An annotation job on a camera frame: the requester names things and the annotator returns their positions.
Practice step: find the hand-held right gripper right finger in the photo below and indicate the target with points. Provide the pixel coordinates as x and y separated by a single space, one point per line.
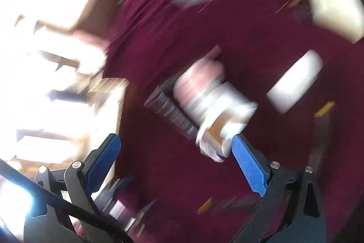
251 166

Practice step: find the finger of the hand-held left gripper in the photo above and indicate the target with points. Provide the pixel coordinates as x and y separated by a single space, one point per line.
146 214
122 184

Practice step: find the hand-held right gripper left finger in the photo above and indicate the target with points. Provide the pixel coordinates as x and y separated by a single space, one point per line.
102 163

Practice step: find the small white tube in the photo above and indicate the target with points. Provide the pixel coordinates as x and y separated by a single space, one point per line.
121 214

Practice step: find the white bottle with red label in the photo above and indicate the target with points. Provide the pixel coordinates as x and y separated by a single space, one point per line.
216 97

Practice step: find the maroon velvet blanket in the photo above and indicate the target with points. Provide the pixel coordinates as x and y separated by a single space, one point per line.
170 32

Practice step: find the white open carton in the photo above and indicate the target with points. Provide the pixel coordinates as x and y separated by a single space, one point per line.
332 9

